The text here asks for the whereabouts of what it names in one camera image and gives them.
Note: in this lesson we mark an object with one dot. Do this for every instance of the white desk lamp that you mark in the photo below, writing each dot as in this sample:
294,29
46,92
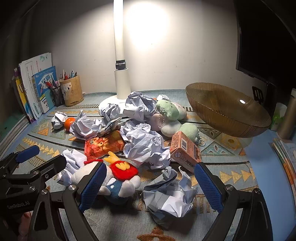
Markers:
122,81

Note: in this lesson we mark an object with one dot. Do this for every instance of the flat stack of books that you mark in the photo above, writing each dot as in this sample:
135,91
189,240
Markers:
285,155

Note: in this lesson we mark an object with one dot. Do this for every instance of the black mesh pen holder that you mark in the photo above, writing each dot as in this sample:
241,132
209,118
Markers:
57,95

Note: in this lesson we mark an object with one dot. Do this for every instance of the bamboo pen holder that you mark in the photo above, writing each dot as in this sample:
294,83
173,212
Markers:
70,92

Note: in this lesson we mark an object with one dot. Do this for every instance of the red orange snack packet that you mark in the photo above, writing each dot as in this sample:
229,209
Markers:
101,144

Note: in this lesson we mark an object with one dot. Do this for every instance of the green white plush toy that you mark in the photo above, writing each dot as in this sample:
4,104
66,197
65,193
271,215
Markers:
165,107
172,128

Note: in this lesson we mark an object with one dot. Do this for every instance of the orange fruit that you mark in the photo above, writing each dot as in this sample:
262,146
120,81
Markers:
69,123

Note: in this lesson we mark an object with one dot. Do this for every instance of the black slotted object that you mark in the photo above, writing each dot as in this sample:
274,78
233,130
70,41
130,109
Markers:
257,93

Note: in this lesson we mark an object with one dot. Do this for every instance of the pink cardboard box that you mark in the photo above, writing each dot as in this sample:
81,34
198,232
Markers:
185,150

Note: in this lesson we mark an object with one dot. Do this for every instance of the green white tissue pack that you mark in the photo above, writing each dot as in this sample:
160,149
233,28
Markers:
277,117

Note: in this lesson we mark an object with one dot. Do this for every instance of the white paper ball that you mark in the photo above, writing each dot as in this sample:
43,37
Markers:
143,143
171,201
85,128
136,104
72,160
57,119

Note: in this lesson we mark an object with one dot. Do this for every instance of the bunch of pens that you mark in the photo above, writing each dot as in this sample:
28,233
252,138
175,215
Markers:
68,74
52,83

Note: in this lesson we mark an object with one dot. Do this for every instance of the row of upright books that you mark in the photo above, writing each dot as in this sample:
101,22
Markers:
34,88

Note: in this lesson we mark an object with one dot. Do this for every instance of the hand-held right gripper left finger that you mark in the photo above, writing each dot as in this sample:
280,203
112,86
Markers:
91,187

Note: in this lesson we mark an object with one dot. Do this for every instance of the grey striped plush toy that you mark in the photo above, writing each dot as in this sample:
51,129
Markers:
111,125

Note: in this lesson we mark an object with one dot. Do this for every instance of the brown wicker basket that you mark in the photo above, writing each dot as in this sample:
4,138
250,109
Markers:
219,104

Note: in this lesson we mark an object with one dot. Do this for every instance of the black monitor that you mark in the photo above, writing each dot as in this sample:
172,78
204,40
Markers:
266,34

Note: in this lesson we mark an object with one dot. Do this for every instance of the blue patterned table mat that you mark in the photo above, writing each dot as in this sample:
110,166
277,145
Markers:
219,160

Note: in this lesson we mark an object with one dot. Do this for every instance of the white red blue plush toy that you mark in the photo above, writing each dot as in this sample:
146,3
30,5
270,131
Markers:
122,172

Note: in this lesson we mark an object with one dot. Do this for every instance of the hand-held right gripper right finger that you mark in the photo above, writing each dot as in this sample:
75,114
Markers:
208,190

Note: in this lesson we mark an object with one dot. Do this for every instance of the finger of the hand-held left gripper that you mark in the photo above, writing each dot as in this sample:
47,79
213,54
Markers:
53,163
27,153

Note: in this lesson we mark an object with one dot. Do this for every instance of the metallic thermos bottle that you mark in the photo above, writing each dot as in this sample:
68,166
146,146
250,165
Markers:
286,115

